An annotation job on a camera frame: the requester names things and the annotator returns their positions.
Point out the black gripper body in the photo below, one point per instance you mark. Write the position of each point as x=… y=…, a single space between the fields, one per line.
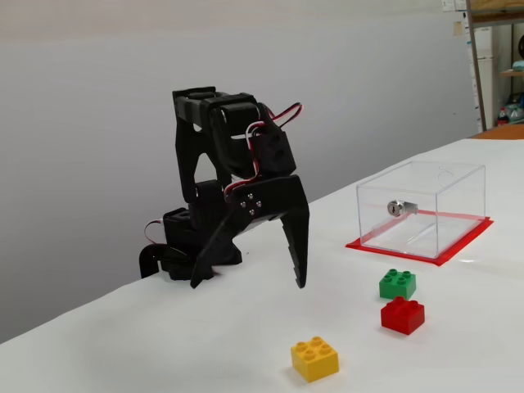
x=273 y=201

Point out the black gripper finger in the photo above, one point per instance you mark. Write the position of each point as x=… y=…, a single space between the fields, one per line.
x=299 y=245
x=217 y=249

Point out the yellow lego brick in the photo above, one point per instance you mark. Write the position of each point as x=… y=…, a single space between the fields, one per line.
x=313 y=362

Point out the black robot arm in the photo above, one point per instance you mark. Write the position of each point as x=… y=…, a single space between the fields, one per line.
x=188 y=155

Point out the green lego brick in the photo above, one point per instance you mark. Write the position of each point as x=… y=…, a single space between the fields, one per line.
x=397 y=284

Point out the red lego brick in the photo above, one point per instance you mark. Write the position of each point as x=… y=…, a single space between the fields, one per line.
x=401 y=317

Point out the transparent plastic box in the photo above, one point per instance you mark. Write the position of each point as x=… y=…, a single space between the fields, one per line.
x=450 y=184

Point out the black table clamp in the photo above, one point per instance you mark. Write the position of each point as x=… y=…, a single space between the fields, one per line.
x=147 y=260

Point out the silver cam lock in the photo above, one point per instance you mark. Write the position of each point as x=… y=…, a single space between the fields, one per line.
x=395 y=209

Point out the large grey backdrop board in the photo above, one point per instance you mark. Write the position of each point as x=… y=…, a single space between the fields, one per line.
x=204 y=49

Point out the metal storage shelf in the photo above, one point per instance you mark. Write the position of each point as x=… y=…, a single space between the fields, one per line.
x=478 y=82

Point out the orange brown table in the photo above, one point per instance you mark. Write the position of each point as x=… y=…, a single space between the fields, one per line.
x=503 y=132

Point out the red capped bottle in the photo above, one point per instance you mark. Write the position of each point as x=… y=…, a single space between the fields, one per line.
x=502 y=116

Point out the beige paper label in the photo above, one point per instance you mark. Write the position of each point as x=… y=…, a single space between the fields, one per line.
x=457 y=28

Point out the white label strip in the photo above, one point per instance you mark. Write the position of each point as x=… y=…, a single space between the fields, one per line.
x=466 y=28

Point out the green plastic bag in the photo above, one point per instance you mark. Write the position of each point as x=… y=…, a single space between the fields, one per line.
x=516 y=110

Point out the white paper label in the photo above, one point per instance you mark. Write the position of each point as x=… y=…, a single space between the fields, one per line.
x=448 y=5

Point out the teal object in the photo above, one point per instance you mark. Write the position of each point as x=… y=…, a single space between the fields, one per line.
x=519 y=65

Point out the black round object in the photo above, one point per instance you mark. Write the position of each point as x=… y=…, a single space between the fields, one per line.
x=521 y=47

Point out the red tape frame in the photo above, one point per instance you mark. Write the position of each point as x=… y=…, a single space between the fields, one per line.
x=462 y=245

